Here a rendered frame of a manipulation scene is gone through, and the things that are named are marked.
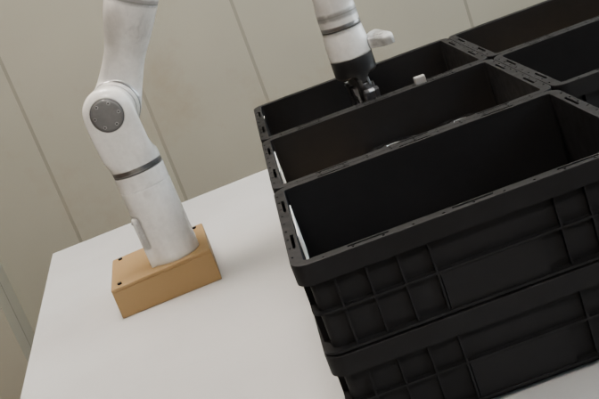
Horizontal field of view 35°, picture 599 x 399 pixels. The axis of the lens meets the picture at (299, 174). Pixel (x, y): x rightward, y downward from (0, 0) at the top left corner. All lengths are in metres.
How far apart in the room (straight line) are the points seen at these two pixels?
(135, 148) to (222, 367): 0.45
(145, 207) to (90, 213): 1.74
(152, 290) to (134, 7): 0.49
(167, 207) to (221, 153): 1.71
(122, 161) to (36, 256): 1.83
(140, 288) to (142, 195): 0.16
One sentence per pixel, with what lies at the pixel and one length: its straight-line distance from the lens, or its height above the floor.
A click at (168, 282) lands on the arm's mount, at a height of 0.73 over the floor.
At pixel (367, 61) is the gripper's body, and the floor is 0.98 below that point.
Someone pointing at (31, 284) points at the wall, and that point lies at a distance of 3.49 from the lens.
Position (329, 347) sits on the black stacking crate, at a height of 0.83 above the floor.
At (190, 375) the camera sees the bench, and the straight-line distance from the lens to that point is 1.39.
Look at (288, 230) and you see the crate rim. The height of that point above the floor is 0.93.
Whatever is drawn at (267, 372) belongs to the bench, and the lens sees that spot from 1.30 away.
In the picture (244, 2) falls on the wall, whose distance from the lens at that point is 3.31.
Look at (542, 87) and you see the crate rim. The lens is 1.31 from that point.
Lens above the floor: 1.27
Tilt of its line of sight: 16 degrees down
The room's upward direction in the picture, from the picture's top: 20 degrees counter-clockwise
